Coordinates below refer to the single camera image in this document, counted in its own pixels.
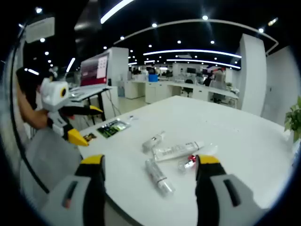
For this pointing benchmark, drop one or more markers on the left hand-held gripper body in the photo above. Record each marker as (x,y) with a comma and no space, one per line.
(54,94)

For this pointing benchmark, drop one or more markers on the small white pump skincare bottle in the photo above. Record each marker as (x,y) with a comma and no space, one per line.
(151,142)

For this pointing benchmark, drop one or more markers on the green printed packet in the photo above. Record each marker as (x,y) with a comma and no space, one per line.
(113,128)

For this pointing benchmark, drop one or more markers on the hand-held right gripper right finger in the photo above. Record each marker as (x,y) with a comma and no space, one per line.
(225,202)

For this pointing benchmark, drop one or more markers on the white ceiling unit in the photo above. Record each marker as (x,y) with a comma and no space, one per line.
(40,29)

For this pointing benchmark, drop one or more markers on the small white packet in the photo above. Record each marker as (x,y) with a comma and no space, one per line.
(132,117)

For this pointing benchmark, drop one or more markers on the large red display screen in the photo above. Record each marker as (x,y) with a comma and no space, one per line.
(94,70)

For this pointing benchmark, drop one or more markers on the blue bin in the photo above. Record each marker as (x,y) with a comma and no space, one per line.
(153,78)

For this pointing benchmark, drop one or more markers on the small brown packet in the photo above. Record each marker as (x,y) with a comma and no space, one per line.
(89,137)

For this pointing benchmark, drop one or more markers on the long ceiling light strip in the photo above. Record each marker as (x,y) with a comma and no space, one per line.
(113,11)

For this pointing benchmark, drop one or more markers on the white skincare tube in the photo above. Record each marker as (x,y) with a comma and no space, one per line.
(171,150)

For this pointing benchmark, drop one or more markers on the green potted plant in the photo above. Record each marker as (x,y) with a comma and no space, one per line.
(294,117)

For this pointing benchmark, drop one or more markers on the long clear skincare bottle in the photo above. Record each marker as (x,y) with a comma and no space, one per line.
(157,175)

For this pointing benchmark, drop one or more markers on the long white office counter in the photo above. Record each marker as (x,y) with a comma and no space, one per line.
(164,90)

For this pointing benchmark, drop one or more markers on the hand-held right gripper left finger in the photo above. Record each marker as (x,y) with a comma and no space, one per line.
(70,200)

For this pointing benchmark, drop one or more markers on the red clear skincare bottle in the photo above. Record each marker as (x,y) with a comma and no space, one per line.
(185,166)

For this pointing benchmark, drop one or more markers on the black office chair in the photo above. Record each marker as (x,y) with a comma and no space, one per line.
(188,86)

